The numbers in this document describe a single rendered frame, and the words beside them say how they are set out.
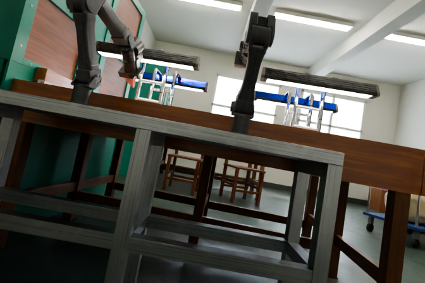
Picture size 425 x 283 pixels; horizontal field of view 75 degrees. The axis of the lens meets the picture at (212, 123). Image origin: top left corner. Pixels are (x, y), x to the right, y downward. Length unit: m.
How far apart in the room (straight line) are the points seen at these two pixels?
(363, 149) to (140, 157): 0.89
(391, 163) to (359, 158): 0.13
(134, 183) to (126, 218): 0.10
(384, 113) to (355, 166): 6.63
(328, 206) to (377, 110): 6.95
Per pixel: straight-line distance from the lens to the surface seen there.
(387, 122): 7.90
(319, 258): 0.93
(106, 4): 1.19
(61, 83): 1.73
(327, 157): 0.89
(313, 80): 1.58
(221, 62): 6.88
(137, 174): 0.84
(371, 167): 1.30
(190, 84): 2.11
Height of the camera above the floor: 0.60
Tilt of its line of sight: 6 degrees up
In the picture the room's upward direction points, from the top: 11 degrees clockwise
